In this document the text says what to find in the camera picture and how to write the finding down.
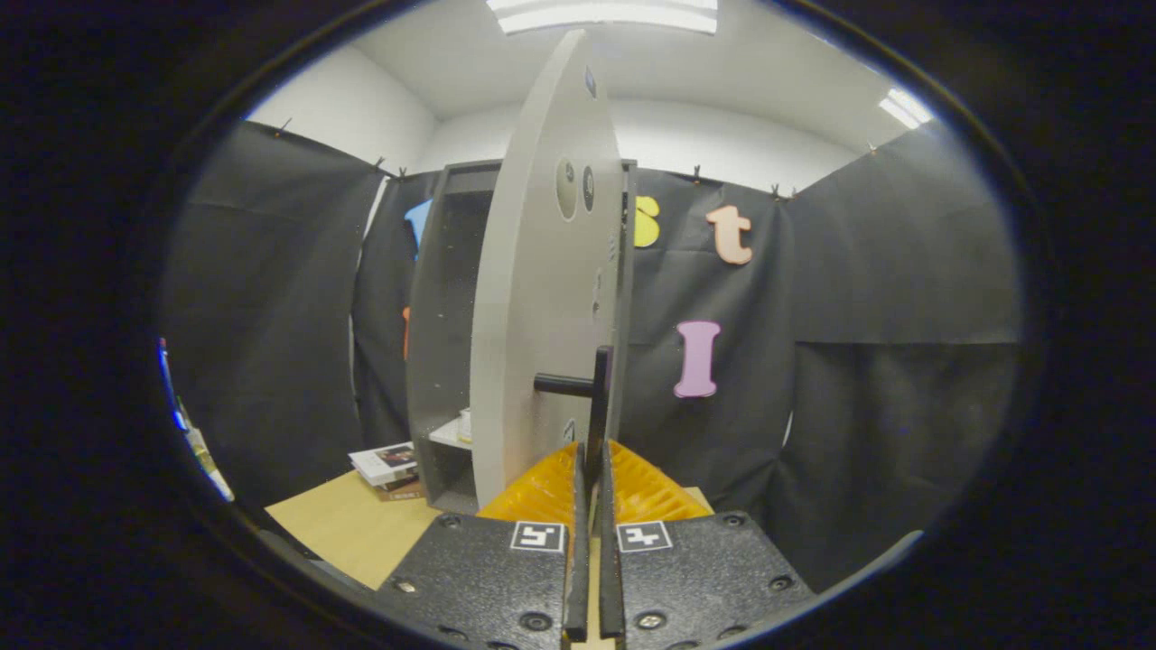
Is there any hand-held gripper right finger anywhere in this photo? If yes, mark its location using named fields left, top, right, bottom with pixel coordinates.
left=598, top=440, right=817, bottom=650

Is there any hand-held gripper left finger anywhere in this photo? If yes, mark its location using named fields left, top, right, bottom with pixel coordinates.
left=375, top=441, right=592, bottom=650

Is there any black door handle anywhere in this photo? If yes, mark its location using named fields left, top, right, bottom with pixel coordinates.
left=535, top=346, right=613, bottom=488

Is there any light grey shoe cabinet door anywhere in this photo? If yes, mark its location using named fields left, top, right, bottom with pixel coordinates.
left=470, top=29, right=637, bottom=511

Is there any dark grey shoe cabinet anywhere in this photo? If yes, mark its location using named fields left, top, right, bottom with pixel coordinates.
left=406, top=158, right=639, bottom=515

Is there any stack of books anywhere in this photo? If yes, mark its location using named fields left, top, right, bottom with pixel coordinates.
left=349, top=442, right=425, bottom=502

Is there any black backdrop cloth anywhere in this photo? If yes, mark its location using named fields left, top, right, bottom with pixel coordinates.
left=161, top=119, right=1026, bottom=592

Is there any white and gold object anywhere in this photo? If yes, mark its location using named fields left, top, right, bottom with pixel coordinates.
left=183, top=422, right=236, bottom=503

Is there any bright printed panel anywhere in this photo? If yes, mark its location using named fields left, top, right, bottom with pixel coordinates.
left=158, top=339, right=188, bottom=432

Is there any small ceiling light panel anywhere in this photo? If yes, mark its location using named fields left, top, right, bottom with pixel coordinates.
left=879, top=88, right=933, bottom=129

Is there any long ceiling light panel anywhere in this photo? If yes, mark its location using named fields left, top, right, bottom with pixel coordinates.
left=488, top=0, right=719, bottom=35

